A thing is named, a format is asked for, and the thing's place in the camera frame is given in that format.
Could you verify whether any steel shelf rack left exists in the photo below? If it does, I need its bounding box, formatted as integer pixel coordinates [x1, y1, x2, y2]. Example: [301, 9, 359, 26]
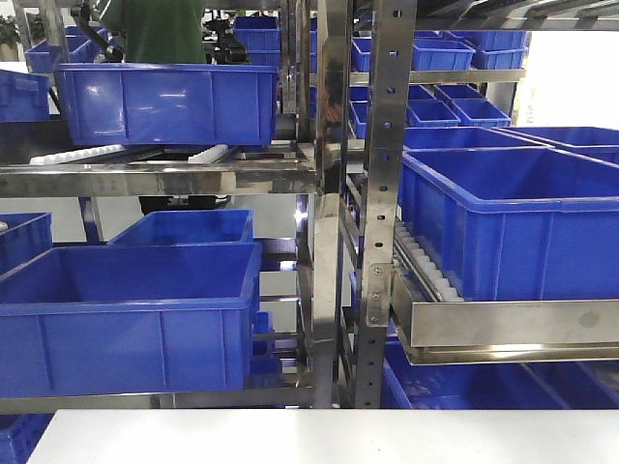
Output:
[1, 1, 352, 414]

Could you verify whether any blue bin behind lower left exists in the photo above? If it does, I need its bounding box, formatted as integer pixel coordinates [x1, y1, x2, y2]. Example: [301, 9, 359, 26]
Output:
[107, 209, 253, 246]

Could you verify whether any steel roller shelf right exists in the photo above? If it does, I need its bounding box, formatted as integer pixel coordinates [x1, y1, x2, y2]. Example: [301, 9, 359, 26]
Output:
[391, 221, 618, 365]

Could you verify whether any large blue bin lower left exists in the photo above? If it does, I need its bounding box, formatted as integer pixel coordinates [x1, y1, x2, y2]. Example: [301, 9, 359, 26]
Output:
[1, 242, 262, 398]

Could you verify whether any large blue bin right shelf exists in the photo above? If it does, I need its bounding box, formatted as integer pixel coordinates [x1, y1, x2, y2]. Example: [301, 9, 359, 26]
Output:
[399, 148, 618, 301]

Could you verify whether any blue bin upper left shelf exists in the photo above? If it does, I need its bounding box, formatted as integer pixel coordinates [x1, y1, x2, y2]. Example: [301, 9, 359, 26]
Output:
[54, 63, 280, 146]

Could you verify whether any person in green shirt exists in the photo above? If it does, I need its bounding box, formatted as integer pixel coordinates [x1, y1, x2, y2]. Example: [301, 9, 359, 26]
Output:
[94, 0, 206, 64]

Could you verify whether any blue bin bottom right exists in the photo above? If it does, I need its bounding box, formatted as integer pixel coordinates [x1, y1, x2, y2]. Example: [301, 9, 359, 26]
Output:
[381, 341, 618, 410]

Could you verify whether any blue bin far left edge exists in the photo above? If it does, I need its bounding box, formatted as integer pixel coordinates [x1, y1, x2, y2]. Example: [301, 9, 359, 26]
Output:
[1, 70, 49, 122]

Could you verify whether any steel perforated upright post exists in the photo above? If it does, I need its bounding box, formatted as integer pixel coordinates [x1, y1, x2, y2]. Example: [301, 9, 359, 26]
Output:
[352, 1, 418, 409]

